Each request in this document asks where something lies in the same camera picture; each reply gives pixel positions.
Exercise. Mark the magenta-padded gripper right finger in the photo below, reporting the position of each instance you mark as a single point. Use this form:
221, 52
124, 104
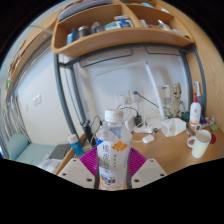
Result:
150, 171

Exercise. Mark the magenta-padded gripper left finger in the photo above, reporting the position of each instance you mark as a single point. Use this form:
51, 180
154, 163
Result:
75, 171

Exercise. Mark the clear plastic drink bottle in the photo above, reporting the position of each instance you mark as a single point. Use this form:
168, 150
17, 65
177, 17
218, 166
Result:
113, 156

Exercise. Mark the dark grey laptop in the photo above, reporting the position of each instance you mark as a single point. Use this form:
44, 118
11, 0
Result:
60, 151

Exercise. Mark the blue white-capped tube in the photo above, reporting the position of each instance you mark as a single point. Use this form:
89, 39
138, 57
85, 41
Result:
76, 146

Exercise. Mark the small white mouse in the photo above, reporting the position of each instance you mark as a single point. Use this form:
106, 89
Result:
148, 138

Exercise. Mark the white power strip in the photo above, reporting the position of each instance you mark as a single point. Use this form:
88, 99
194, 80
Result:
144, 129

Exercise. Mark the white tissue pack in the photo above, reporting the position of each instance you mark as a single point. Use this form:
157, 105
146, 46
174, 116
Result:
173, 127

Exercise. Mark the black power adapter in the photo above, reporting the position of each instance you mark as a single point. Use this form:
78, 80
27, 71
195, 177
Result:
138, 119

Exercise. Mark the cream white mug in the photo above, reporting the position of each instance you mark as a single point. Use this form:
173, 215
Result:
201, 145

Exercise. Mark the teal pillow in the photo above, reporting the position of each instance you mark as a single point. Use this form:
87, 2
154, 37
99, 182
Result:
17, 146

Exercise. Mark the white red-pump lotion bottle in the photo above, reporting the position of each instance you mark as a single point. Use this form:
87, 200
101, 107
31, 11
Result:
195, 113

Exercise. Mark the green cloth pack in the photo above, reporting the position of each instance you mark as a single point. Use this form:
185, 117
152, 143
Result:
214, 127

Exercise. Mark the white desk lamp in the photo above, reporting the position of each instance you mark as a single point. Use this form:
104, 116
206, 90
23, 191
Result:
155, 90

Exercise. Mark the grey curtain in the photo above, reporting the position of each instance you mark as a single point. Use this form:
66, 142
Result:
6, 126

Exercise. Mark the long wooden bunk shelf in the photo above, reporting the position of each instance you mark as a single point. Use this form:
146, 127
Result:
30, 50

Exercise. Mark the wooden shelf unit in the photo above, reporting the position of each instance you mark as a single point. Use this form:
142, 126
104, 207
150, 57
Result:
126, 36

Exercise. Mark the grey metal frame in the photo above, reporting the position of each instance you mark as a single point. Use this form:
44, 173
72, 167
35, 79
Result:
61, 100

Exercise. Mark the white wall socket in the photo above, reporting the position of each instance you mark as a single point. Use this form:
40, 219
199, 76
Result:
125, 97

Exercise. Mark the white wall box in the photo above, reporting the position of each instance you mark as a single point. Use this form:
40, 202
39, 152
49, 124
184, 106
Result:
164, 91

